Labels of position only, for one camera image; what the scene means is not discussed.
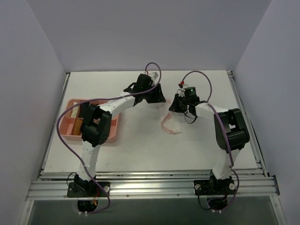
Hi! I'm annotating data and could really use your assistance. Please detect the white underwear with pink trim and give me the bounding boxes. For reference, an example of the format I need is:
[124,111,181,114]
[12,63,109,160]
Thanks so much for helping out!
[159,99,182,135]

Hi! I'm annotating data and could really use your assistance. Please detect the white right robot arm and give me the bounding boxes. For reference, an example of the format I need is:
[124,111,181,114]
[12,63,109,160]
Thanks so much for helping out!
[169,87,250,194]

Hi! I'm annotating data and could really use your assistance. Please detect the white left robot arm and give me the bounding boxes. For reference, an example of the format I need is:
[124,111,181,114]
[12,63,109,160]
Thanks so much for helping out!
[74,72,166,196]

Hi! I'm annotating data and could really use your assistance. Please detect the white rolled cloth in tray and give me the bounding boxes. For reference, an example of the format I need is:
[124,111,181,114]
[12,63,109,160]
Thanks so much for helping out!
[70,105,80,118]

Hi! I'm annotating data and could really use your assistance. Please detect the orange rolled cloth in tray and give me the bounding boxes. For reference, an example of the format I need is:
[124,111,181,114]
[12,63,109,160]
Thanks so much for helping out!
[72,118,83,136]

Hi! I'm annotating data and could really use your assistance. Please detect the pink plastic organizer tray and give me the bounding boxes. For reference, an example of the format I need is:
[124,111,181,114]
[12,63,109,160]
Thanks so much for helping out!
[59,100,120,143]

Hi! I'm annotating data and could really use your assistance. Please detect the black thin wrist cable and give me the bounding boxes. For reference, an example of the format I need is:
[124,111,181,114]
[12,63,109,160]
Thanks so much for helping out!
[175,89,199,124]

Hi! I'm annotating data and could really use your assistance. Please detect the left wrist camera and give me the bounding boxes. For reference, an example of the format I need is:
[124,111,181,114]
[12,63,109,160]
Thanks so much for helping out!
[144,71,159,83]

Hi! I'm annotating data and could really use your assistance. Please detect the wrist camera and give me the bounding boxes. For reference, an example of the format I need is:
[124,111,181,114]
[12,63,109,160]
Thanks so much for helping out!
[144,71,159,83]
[177,81,189,98]

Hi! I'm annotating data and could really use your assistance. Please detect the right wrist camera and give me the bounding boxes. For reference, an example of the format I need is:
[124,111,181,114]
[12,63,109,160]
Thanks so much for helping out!
[177,81,189,98]

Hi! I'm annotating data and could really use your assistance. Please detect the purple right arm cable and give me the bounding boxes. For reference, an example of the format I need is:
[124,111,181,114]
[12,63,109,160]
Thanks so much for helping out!
[179,70,240,210]

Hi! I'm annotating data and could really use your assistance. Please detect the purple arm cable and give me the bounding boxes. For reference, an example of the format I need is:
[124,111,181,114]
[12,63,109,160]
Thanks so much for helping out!
[57,62,162,214]
[179,70,240,210]

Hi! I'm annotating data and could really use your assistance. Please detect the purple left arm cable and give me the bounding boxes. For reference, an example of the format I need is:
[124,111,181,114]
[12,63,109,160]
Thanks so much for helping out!
[57,62,162,214]

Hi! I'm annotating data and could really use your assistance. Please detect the aluminium frame rail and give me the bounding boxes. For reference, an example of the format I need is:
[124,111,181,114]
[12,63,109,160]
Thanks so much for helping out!
[26,177,279,201]

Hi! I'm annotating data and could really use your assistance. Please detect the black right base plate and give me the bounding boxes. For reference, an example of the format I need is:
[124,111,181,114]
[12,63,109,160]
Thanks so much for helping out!
[193,179,236,195]

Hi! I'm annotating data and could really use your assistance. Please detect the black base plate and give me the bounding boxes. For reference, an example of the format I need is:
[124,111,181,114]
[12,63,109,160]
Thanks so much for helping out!
[193,179,236,195]
[67,182,106,198]

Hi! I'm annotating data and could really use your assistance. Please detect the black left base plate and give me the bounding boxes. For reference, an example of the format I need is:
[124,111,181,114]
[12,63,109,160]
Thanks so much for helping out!
[67,182,106,198]

